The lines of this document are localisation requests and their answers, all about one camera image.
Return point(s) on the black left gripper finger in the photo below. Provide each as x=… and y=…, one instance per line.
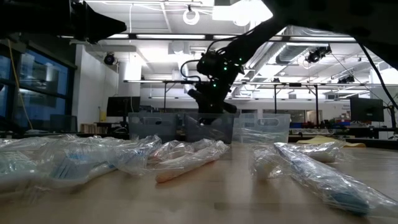
x=93, y=26

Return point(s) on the grey translucent plastic bin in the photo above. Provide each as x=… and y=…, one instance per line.
x=217, y=130
x=152, y=129

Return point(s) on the clear plastic bin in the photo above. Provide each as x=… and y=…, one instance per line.
x=267, y=133

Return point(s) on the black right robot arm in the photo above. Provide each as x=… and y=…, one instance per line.
x=311, y=15

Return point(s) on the large glass window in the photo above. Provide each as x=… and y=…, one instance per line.
x=40, y=74

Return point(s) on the long ceiling light strip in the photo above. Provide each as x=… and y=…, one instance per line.
x=171, y=36

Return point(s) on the black computer monitor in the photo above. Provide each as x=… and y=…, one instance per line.
x=122, y=106
x=367, y=109

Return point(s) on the dark grey chair back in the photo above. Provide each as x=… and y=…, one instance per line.
x=63, y=123

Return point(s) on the wooden rack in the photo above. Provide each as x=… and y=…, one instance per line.
x=90, y=128

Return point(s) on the yellow cloth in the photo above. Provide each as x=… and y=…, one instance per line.
x=329, y=141

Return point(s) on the black ceiling camera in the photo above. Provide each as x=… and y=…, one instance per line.
x=315, y=55
x=109, y=59

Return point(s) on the black workstation frame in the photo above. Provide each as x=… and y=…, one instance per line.
x=316, y=99
x=164, y=96

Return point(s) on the silver ventilation duct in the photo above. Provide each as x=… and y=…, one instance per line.
x=292, y=53

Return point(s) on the yellow wall box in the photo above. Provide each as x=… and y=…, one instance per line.
x=103, y=116

